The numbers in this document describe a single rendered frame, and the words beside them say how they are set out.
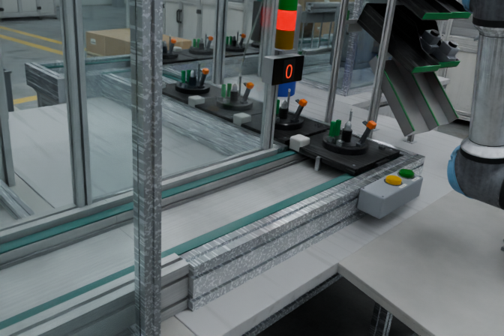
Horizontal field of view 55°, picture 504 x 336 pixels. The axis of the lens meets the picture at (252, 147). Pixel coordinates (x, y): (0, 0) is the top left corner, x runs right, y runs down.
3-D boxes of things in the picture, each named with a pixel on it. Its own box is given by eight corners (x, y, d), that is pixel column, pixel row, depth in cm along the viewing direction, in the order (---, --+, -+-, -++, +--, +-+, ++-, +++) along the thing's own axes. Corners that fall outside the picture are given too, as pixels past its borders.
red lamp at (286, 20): (298, 30, 128) (301, 10, 126) (286, 31, 124) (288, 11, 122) (284, 27, 131) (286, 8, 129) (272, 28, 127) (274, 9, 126)
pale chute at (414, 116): (429, 131, 160) (439, 125, 156) (404, 136, 153) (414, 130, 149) (393, 60, 167) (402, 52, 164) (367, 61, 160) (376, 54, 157)
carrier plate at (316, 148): (399, 156, 146) (400, 150, 146) (354, 176, 130) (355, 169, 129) (334, 133, 162) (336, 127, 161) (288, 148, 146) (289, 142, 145)
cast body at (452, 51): (452, 65, 162) (464, 48, 158) (443, 65, 160) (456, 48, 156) (436, 50, 167) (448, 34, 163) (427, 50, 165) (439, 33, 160)
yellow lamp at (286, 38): (296, 49, 129) (298, 30, 128) (284, 50, 126) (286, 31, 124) (283, 46, 133) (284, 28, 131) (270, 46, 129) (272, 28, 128)
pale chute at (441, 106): (448, 123, 170) (459, 117, 166) (426, 128, 163) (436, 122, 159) (414, 56, 178) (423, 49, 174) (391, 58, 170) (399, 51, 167)
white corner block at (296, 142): (309, 150, 146) (310, 137, 144) (299, 153, 143) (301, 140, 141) (297, 145, 149) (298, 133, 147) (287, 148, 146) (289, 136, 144)
